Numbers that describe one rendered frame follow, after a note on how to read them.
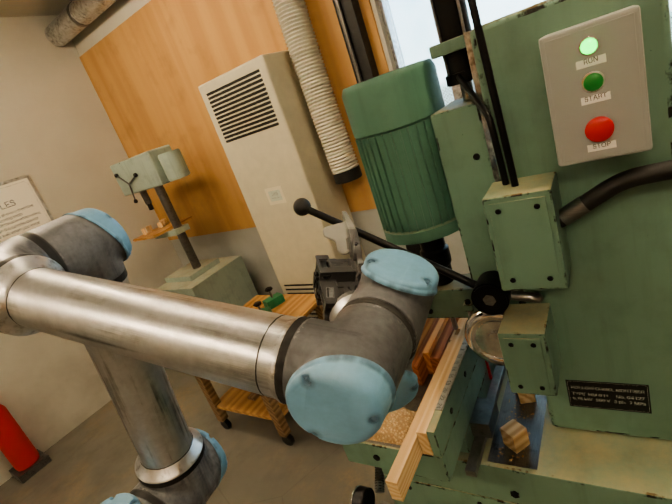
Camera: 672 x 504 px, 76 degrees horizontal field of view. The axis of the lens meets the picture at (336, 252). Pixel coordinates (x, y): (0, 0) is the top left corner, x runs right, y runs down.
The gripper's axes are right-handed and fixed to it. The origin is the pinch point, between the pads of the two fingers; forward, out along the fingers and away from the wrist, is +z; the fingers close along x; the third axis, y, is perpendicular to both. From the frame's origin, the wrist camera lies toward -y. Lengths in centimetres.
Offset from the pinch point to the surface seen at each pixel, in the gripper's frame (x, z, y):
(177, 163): 61, 192, 56
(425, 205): -11.1, -4.8, -13.2
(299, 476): 150, 38, -3
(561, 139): -29.9, -23.4, -20.2
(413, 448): 19.9, -32.2, -7.2
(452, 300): 9.5, -7.7, -22.7
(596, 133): -31.7, -26.3, -22.2
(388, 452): 27.2, -28.0, -5.4
